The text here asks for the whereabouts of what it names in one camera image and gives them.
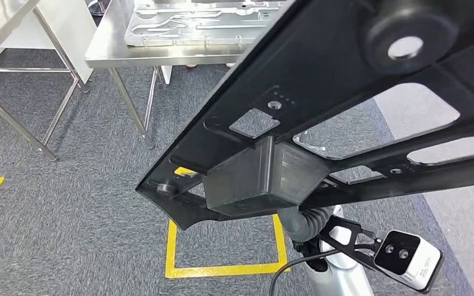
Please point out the black plastic frame part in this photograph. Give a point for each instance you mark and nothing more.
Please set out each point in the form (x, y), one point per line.
(241, 192)

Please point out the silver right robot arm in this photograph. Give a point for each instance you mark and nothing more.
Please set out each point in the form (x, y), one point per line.
(335, 282)

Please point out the stainless steel workbench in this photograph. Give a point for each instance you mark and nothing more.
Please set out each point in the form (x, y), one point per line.
(110, 49)

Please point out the grooved aluminium plate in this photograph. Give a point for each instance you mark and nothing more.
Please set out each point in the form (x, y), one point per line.
(159, 24)

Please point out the chrome stanchion round base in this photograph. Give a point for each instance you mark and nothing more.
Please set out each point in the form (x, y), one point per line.
(97, 8)

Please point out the white panel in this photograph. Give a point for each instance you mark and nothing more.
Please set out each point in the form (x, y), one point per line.
(73, 32)

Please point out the stainless steel side table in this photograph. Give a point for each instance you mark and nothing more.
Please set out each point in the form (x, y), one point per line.
(0, 20)

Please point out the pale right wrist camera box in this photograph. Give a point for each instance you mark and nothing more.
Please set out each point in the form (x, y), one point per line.
(423, 261)

